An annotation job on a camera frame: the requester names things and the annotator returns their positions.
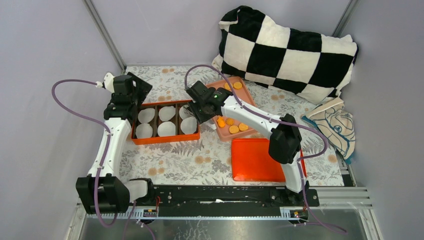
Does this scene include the swirl butter cookie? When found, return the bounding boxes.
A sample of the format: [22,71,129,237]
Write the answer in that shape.
[225,117,235,126]

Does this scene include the pink cookie tray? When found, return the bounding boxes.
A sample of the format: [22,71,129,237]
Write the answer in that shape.
[212,76,257,142]

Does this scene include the round yellow biscuit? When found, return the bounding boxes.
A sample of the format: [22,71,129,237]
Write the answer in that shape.
[232,81,243,90]
[238,122,249,132]
[228,125,240,135]
[224,83,232,92]

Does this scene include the orange compartment box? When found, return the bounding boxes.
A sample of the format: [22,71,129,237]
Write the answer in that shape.
[130,99,201,145]

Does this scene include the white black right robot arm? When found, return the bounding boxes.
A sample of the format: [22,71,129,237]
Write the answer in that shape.
[185,81,307,206]

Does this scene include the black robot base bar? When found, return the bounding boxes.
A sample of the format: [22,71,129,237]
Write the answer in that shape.
[136,185,320,218]

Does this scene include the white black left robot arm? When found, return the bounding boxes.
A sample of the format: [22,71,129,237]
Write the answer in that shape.
[75,72,155,214]

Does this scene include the orange fish-shaped cookie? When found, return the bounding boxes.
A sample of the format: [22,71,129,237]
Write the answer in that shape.
[216,116,226,128]

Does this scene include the white paper cupcake liner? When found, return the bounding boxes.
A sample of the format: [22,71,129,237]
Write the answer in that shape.
[157,121,177,137]
[179,104,192,120]
[138,108,156,124]
[180,116,198,135]
[135,123,153,139]
[158,106,176,122]

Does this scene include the orange box lid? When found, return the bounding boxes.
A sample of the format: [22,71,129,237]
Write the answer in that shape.
[231,138,286,183]

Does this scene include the black white checkered pillow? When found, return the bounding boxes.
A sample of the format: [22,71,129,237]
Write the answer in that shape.
[212,5,358,105]

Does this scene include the cream blue printed cloth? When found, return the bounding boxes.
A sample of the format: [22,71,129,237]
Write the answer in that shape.
[301,97,356,165]

